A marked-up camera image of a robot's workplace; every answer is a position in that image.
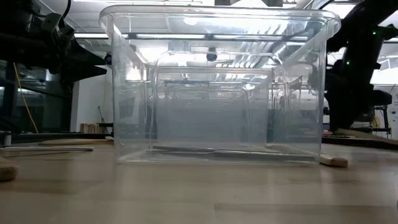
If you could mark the white table post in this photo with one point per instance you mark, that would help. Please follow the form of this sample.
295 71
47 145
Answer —
6 139

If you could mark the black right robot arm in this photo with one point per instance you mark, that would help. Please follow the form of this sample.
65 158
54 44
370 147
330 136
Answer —
363 40

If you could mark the black dome camera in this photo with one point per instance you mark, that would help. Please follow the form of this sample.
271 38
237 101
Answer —
211 56

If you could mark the wooden spoon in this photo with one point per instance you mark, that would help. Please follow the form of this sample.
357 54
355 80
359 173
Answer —
7 171
335 161

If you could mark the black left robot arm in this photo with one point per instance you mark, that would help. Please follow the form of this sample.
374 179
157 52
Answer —
15 37

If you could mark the stainless steel table knife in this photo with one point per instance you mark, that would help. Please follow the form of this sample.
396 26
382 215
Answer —
46 148
183 148
264 156

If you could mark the wooden crate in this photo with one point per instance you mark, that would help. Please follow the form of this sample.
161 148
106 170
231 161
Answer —
93 128

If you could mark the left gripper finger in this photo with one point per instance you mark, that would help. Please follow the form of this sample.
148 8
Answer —
87 59
84 72

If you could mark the clear plastic storage bin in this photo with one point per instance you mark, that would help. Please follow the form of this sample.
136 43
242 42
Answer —
211 90
124 130
211 71

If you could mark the slotted wooden spatula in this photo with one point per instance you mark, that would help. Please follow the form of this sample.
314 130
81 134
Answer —
68 142

